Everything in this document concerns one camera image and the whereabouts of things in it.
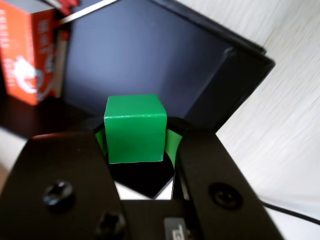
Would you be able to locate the thick black cable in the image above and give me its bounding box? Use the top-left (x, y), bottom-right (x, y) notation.
top-left (259, 201), bottom-right (320, 225)

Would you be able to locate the green wooden cube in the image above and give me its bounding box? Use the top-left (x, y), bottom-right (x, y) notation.
top-left (103, 93), bottom-right (168, 165)

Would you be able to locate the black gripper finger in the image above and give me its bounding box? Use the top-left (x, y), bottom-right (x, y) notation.
top-left (163, 128), bottom-right (285, 240)
top-left (0, 127), bottom-right (128, 240)

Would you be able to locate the orange matchbox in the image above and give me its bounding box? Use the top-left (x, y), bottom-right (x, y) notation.
top-left (0, 2), bottom-right (63, 106)

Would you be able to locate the black cardboard box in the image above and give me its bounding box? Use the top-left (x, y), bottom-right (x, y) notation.
top-left (0, 0), bottom-right (276, 201)

